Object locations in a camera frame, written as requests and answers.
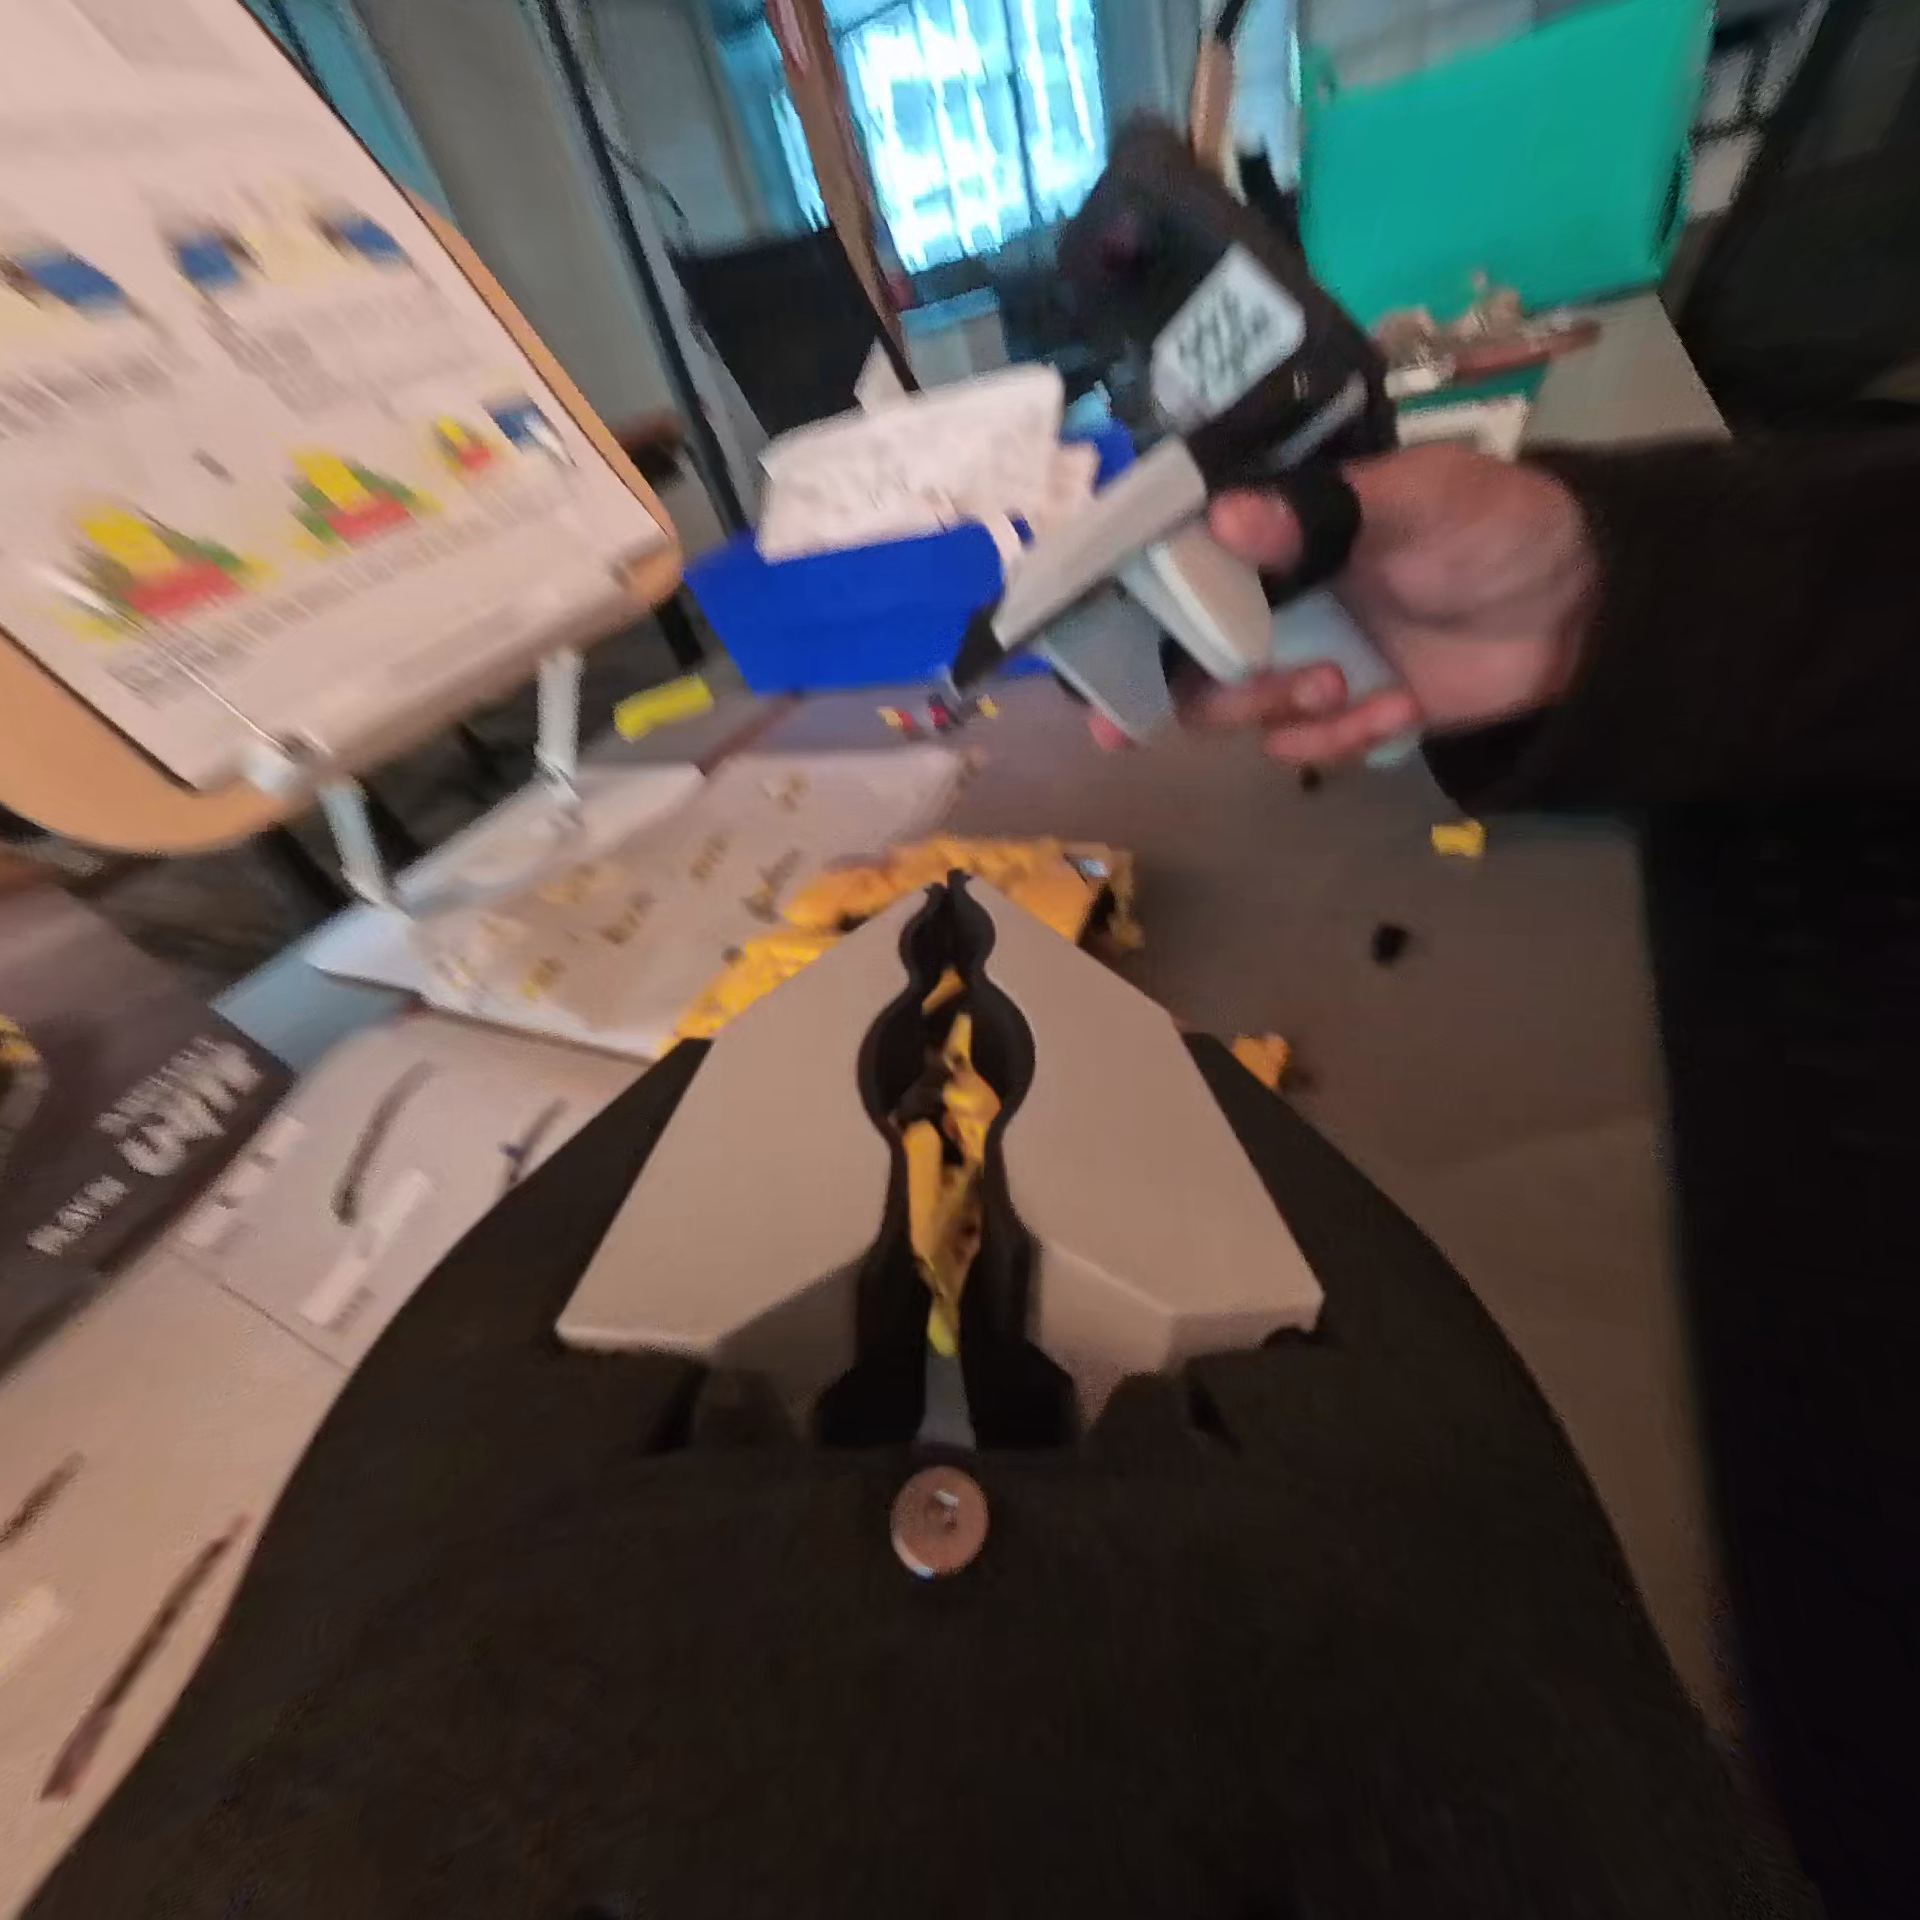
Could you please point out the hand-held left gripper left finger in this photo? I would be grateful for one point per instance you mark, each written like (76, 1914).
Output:
(721, 1183)

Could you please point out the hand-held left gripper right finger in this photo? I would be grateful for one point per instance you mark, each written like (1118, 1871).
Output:
(1155, 1183)

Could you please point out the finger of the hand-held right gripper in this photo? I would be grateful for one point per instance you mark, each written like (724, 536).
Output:
(1094, 556)
(1118, 666)

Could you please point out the yellow brick toy car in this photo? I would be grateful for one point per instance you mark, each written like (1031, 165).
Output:
(1022, 877)

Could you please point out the person's right forearm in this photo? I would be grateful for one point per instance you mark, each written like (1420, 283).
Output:
(1726, 600)

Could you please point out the wooden desk lamp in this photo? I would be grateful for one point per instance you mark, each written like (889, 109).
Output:
(1217, 77)

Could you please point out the grey desk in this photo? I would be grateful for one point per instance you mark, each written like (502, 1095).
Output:
(1426, 1124)

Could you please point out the person's right hand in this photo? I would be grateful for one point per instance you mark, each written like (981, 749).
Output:
(1471, 584)

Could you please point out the cluster of tiny pin pieces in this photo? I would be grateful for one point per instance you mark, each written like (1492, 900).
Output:
(939, 708)

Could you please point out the patterned white paper bag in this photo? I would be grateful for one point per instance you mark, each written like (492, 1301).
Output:
(916, 453)

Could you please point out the blue plastic bin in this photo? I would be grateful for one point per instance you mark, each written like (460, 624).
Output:
(842, 600)

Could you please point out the teal plastic bin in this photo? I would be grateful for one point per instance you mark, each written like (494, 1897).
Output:
(1498, 150)

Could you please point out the brown narrow box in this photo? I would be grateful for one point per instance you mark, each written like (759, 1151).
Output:
(1532, 348)

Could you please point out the yellow and black loose bricks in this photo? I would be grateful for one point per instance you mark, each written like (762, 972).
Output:
(1457, 836)

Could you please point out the white folding stand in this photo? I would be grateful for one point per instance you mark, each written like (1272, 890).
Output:
(494, 840)

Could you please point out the open instruction booklet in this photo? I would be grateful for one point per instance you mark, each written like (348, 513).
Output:
(228, 1350)

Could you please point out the black metal pole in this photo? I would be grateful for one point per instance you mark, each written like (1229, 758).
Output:
(644, 225)

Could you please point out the dark toy car box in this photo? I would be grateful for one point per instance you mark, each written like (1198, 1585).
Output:
(118, 1124)

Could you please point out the wooden instruction board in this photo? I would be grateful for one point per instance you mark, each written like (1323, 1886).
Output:
(268, 453)

